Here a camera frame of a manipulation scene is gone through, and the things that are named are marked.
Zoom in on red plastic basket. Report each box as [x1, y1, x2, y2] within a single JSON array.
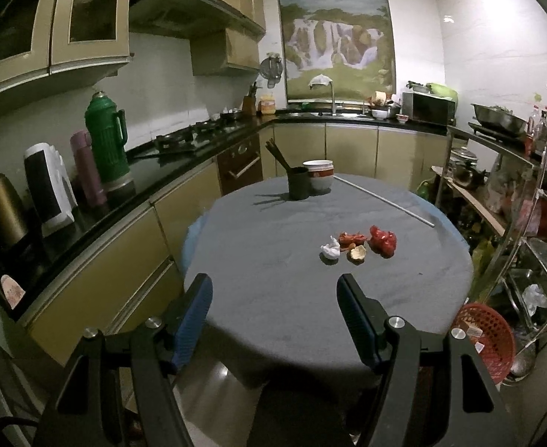
[[451, 302, 517, 385]]

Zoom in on white black appliance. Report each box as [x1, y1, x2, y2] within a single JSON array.
[[23, 142, 79, 236]]

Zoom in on hanging metal strainer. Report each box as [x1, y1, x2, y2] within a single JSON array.
[[259, 53, 284, 89]]

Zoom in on brown electric kettle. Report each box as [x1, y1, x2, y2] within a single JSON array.
[[0, 169, 34, 252]]

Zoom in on waterfall wall poster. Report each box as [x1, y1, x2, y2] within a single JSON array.
[[274, 0, 397, 103]]

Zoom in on green thermos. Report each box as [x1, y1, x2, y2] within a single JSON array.
[[85, 92, 131, 191]]

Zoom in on metal pot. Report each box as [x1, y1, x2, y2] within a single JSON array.
[[450, 146, 486, 187]]

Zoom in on range hood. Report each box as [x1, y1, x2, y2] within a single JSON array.
[[129, 0, 267, 40]]

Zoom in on red plastic bag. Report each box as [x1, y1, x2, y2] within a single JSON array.
[[369, 226, 397, 258]]

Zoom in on grey tablecloth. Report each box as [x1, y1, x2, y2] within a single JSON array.
[[182, 172, 474, 389]]

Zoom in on microwave oven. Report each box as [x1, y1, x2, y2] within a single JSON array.
[[402, 92, 457, 126]]

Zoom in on beige upper cabinets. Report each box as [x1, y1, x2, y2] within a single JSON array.
[[0, 0, 132, 103]]

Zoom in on white tissue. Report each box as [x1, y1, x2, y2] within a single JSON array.
[[320, 236, 340, 261]]

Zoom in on pink plastic bag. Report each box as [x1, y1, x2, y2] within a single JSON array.
[[487, 163, 546, 238]]

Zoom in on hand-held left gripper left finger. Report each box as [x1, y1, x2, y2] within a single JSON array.
[[34, 273, 213, 447]]

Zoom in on gas stove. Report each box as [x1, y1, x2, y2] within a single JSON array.
[[155, 120, 251, 154]]

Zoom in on beige cabinets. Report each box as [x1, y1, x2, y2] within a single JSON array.
[[22, 123, 446, 364], [0, 0, 132, 103]]

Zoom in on metal basin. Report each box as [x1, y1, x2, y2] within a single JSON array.
[[471, 103, 528, 133]]

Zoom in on knife block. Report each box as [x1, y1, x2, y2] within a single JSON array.
[[242, 83, 258, 117]]

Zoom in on pink thermos bottle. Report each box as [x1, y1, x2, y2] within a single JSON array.
[[70, 130, 108, 208]]

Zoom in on white plastic bag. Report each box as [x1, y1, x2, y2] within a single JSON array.
[[521, 283, 547, 317]]

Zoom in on metal shelf rack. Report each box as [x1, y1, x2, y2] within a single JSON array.
[[432, 123, 547, 383]]

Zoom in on blue under cloth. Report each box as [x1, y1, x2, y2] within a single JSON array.
[[180, 186, 470, 280]]

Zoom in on green lid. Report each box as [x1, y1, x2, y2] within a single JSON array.
[[426, 82, 459, 98]]

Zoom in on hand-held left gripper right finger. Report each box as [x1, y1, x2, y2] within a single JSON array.
[[337, 274, 516, 447]]

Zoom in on bundle of dark chopsticks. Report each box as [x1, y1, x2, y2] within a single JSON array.
[[265, 140, 293, 171]]

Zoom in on small beige wall cabinet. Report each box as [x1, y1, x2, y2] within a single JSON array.
[[190, 28, 261, 76]]

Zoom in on white rod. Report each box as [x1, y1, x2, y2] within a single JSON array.
[[334, 177, 437, 228]]

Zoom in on orange bag bundle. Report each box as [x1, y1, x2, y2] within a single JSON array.
[[338, 231, 368, 249]]

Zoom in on stack of dishes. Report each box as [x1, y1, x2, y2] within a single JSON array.
[[369, 93, 402, 122]]

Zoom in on beige lower cabinets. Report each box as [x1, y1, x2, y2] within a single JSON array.
[[22, 123, 446, 364]]

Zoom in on yellow plastic bag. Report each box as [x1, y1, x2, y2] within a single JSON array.
[[471, 237, 500, 280]]

